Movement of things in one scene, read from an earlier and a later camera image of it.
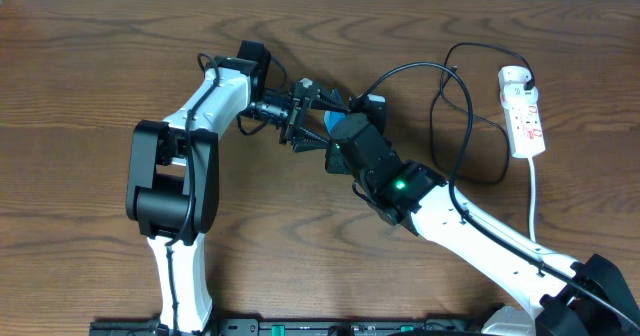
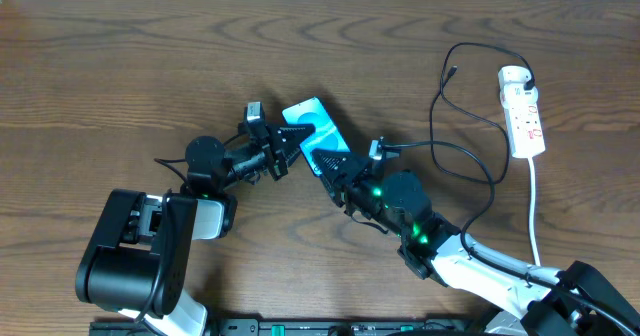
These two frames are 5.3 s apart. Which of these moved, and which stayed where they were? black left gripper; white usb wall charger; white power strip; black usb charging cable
Moved: black left gripper
Stayed: white usb wall charger; black usb charging cable; white power strip
